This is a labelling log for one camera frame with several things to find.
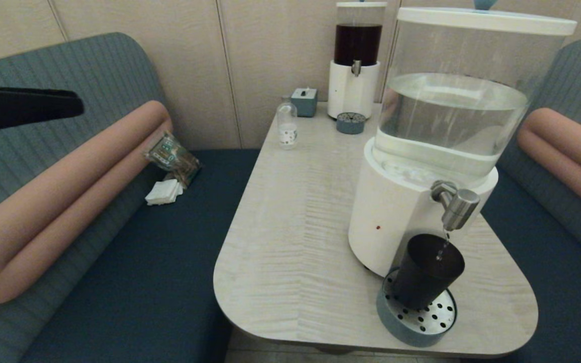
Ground large metal dispenser tap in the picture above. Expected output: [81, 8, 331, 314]
[431, 180, 481, 231]

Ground black plastic cup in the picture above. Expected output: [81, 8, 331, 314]
[390, 233, 465, 310]

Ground small blue round drip tray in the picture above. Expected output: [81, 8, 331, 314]
[336, 112, 366, 135]

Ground large clear water dispenser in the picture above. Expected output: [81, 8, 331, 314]
[348, 0, 577, 278]

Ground small clear glass bottle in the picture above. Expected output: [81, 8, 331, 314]
[277, 96, 299, 150]

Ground large blue round drip tray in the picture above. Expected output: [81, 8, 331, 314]
[376, 267, 457, 347]

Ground white folded napkins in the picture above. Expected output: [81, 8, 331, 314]
[145, 178, 184, 206]

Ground teal ribbed sofa bench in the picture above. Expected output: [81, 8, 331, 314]
[0, 33, 261, 363]
[477, 39, 581, 363]

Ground pink bolster cushion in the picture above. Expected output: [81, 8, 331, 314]
[516, 107, 581, 225]
[0, 101, 173, 305]

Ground clear plastic snack packet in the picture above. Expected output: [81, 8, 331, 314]
[144, 131, 202, 190]

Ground small blue tissue box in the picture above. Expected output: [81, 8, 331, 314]
[291, 87, 318, 118]

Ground small dark drink dispenser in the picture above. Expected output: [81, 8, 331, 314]
[327, 2, 388, 121]

